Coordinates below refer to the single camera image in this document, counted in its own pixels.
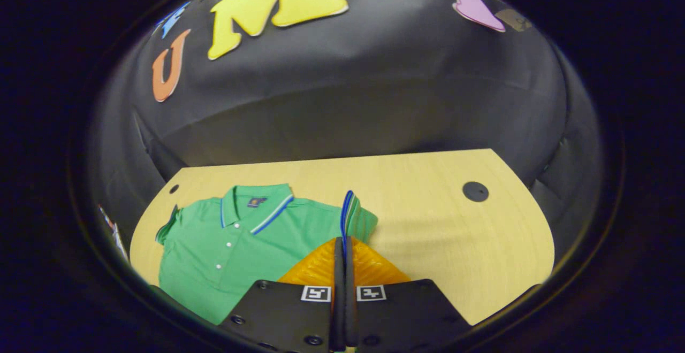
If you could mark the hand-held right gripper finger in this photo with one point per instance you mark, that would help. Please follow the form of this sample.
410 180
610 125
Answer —
339 315
351 315

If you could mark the green T-shirt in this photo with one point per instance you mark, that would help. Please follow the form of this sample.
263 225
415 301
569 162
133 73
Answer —
235 256

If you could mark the black backdrop cloth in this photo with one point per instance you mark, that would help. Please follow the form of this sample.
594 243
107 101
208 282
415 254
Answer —
374 101

